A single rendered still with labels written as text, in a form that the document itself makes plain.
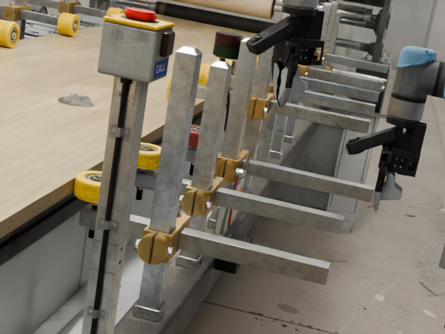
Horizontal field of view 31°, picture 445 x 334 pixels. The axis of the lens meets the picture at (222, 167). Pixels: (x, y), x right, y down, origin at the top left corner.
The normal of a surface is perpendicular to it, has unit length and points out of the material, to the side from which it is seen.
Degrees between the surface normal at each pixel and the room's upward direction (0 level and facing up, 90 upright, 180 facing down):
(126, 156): 90
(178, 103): 90
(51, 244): 90
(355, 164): 90
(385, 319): 0
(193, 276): 0
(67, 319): 0
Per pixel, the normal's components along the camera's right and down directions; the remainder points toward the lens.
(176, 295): 0.16, -0.95
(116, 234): -0.23, 0.23
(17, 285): 0.96, 0.22
